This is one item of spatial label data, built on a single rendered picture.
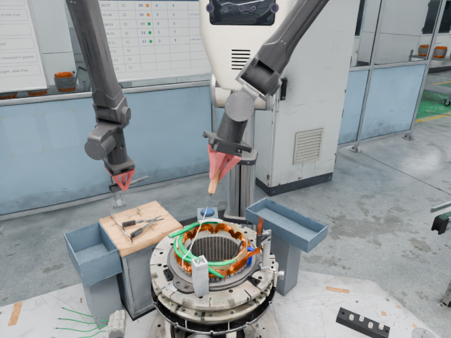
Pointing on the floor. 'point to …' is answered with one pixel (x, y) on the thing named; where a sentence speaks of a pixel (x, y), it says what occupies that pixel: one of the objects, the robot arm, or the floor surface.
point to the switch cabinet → (307, 105)
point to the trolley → (439, 85)
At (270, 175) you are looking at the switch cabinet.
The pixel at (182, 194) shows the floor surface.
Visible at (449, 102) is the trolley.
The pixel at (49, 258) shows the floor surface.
